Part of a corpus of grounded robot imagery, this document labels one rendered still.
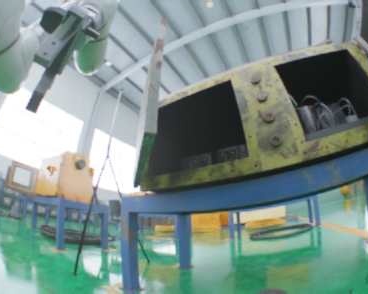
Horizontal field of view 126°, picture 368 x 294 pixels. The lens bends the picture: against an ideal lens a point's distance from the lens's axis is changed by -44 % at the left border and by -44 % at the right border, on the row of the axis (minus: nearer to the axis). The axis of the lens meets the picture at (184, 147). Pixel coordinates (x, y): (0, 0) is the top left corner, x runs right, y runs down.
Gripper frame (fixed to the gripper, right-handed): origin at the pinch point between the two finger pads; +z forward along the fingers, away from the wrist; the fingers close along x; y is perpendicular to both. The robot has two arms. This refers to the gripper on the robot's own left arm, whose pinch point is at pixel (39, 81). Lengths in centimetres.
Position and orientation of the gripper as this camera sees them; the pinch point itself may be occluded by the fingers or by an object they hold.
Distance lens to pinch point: 30.6
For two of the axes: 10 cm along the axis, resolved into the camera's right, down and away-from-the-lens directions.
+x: -7.7, 2.9, 5.7
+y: 6.4, 3.0, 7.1
